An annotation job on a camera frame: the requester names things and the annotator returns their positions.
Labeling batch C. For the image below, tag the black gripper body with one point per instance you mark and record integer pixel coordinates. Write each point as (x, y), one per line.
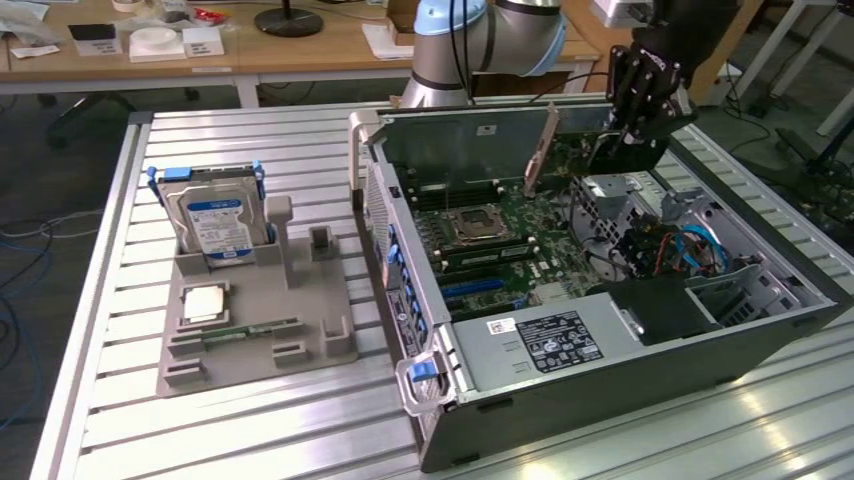
(688, 35)

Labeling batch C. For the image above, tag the Nvidia graphics card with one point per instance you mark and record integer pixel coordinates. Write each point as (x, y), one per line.
(568, 150)

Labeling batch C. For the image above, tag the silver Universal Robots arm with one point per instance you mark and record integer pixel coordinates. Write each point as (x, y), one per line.
(514, 30)

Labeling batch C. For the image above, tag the wooden cabinet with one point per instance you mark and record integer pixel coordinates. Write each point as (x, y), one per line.
(734, 75)

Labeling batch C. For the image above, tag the grey metal drive cage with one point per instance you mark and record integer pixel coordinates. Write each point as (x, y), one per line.
(614, 200)

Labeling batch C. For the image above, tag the black floor stand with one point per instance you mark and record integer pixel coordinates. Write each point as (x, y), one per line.
(830, 150)

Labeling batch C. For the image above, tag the green motherboard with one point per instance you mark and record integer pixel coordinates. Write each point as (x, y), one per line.
(534, 220)

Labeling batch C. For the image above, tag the black RAM slot bank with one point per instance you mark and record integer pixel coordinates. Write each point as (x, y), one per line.
(484, 255)
(454, 195)

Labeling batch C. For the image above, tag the metal CPU socket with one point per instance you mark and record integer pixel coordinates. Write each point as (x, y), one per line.
(477, 225)

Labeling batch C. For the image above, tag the grey metal disk bay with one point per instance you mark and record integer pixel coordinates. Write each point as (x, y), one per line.
(754, 295)

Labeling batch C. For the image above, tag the small cardboard box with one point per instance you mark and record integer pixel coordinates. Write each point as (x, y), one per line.
(401, 20)

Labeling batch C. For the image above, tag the white paper stack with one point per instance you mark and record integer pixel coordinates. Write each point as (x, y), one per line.
(383, 45)

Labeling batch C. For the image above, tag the silver chipset heatsink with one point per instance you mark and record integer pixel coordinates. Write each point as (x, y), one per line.
(556, 293)

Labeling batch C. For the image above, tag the blue expansion slot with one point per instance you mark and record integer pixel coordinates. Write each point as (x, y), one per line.
(474, 286)

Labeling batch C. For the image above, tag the wooden desk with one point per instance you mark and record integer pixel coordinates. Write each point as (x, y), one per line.
(301, 50)

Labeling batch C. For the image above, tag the black round lamp base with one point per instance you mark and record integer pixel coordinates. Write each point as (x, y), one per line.
(289, 22)

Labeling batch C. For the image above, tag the black open PC case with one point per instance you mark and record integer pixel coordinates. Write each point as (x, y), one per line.
(668, 390)

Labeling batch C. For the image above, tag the grey power supply unit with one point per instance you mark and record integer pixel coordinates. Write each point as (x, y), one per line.
(494, 360)

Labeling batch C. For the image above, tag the plain white box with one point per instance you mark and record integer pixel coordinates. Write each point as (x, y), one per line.
(202, 42)

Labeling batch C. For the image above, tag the red packet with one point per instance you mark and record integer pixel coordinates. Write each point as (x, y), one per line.
(209, 15)

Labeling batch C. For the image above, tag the hard disk in blue caddy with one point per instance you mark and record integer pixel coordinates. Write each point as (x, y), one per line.
(214, 220)

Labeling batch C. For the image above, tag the grey case latch blue tab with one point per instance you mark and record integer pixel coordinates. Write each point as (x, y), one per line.
(421, 395)

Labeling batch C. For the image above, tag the grey printed parts rack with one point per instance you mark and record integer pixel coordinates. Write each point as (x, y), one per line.
(254, 300)

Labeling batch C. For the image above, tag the white block with round hollow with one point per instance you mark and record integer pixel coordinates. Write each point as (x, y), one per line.
(157, 47)

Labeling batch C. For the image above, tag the green RAM stick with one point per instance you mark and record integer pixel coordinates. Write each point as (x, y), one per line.
(234, 332)

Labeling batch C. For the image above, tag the silver CPU chip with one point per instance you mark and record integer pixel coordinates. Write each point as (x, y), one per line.
(203, 302)

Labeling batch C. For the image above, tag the white tape roll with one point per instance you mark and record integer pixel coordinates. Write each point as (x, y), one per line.
(127, 5)

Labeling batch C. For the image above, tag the white box with black top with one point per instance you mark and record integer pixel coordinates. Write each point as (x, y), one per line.
(95, 40)

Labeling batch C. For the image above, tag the white paper label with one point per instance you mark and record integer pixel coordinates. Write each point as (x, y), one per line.
(34, 51)

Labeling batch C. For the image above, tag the clear plastic bag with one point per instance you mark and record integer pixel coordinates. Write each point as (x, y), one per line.
(27, 32)

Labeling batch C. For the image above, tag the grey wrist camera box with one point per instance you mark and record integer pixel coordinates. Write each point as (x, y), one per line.
(624, 12)

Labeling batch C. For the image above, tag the white table frame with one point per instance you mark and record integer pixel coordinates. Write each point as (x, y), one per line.
(794, 30)

